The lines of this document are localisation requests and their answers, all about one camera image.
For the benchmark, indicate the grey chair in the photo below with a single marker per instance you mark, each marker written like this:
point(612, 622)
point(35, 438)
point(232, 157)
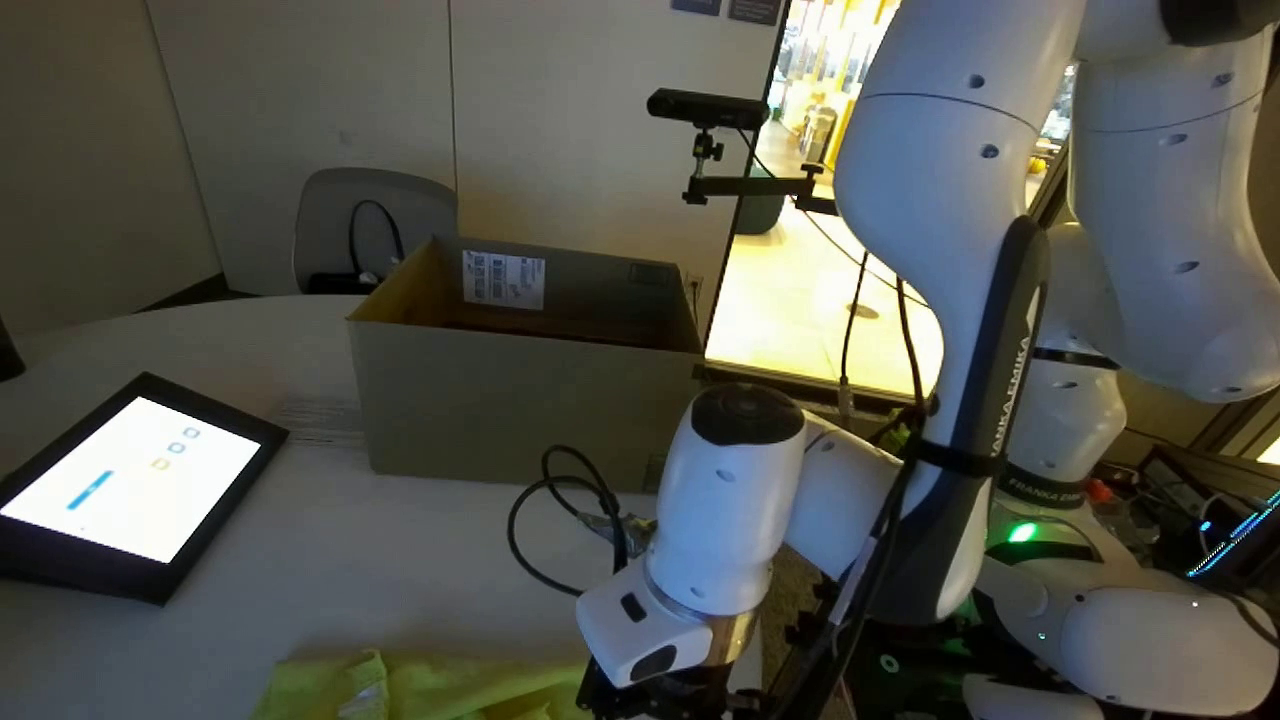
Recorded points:
point(334, 226)

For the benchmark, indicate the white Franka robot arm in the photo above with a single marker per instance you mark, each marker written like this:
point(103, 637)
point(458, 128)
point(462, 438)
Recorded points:
point(934, 160)

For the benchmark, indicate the yellow-green towel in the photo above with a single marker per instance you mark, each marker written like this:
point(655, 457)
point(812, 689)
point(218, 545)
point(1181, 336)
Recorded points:
point(400, 684)

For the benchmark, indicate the black tablet with lit screen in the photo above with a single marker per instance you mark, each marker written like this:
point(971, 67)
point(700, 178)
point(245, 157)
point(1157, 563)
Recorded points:
point(126, 481)

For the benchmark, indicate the dark electronics with blue light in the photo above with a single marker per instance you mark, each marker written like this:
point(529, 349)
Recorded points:
point(1222, 522)

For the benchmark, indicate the brown cardboard box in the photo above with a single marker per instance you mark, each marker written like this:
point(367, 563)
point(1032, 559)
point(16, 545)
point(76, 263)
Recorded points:
point(520, 400)

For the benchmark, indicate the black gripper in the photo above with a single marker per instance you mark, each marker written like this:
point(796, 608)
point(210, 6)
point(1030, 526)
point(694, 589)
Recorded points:
point(666, 701)

